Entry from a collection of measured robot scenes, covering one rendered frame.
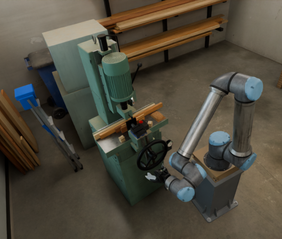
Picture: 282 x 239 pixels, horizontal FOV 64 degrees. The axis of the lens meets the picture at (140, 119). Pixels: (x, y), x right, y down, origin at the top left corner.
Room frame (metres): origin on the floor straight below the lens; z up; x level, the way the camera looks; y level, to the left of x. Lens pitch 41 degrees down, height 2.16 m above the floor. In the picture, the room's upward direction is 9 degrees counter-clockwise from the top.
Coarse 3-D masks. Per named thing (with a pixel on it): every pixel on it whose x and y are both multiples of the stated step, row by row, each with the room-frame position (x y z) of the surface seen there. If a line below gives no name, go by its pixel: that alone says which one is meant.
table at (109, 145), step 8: (152, 112) 1.51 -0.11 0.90; (160, 112) 1.50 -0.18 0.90; (144, 120) 1.43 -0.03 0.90; (152, 120) 1.41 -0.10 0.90; (152, 128) 1.33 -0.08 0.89; (112, 136) 1.30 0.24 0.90; (128, 136) 1.27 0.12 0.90; (104, 144) 1.22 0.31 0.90; (112, 144) 1.21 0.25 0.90; (120, 144) 1.19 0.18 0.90; (128, 144) 1.22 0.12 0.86; (104, 152) 1.14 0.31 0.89; (112, 152) 1.15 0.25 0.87
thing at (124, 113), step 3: (117, 105) 1.47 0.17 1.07; (117, 108) 1.46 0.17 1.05; (120, 108) 1.42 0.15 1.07; (129, 108) 1.41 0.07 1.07; (117, 111) 1.47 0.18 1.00; (120, 111) 1.41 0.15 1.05; (123, 111) 1.38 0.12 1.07; (126, 111) 1.37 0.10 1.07; (129, 111) 1.38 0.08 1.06; (120, 114) 1.42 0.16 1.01; (123, 114) 1.37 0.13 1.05; (126, 114) 1.36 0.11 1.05; (129, 114) 1.37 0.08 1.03; (132, 114) 1.39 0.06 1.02; (123, 117) 1.38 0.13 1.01; (126, 117) 1.36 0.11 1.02; (129, 117) 1.37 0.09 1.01
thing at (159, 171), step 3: (162, 165) 0.89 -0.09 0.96; (159, 168) 0.88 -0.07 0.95; (162, 168) 0.87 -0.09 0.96; (165, 168) 0.86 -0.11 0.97; (156, 171) 0.85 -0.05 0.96; (159, 171) 0.85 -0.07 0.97; (162, 171) 0.84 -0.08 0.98; (165, 171) 0.83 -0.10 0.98; (156, 174) 0.84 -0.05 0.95; (159, 174) 0.83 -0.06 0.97; (162, 174) 0.82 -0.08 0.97; (165, 174) 0.80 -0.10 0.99; (168, 174) 0.80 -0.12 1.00; (159, 177) 0.81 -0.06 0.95; (162, 177) 0.82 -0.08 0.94; (165, 177) 0.78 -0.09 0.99; (159, 180) 0.81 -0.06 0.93; (162, 180) 0.81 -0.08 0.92; (165, 180) 0.77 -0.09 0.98
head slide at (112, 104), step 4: (100, 64) 1.52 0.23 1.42; (100, 68) 1.48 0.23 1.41; (100, 72) 1.50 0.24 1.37; (100, 76) 1.52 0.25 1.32; (104, 76) 1.46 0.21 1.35; (104, 80) 1.47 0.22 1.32; (104, 84) 1.49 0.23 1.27; (104, 88) 1.51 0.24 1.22; (108, 92) 1.46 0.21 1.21; (108, 96) 1.47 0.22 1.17; (108, 100) 1.49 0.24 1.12; (108, 104) 1.52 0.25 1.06; (112, 104) 1.46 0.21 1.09; (116, 104) 1.47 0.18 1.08; (112, 108) 1.46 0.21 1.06; (116, 108) 1.47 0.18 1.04
